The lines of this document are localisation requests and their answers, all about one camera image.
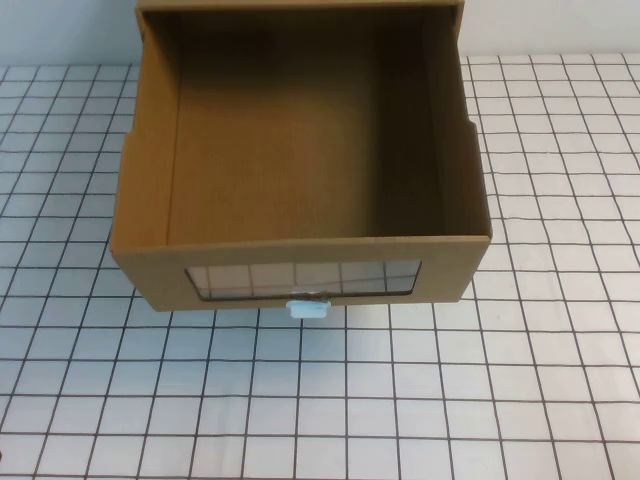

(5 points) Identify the brown cardboard drawer with window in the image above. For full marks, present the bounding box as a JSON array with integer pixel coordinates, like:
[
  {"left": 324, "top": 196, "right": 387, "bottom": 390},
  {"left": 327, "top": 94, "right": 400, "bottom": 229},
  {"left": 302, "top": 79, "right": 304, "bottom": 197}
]
[{"left": 110, "top": 5, "right": 495, "bottom": 320}]

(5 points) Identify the brown cardboard box sleeve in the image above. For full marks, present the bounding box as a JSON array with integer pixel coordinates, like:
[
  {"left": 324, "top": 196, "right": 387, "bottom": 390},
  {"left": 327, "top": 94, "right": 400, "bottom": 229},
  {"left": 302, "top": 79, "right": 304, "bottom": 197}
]
[{"left": 135, "top": 0, "right": 470, "bottom": 15}]

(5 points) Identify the white grid tablecloth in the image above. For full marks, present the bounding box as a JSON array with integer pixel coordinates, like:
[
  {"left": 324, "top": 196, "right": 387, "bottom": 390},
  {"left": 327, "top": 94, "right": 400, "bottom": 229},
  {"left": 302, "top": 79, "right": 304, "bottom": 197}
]
[{"left": 0, "top": 49, "right": 640, "bottom": 480}]

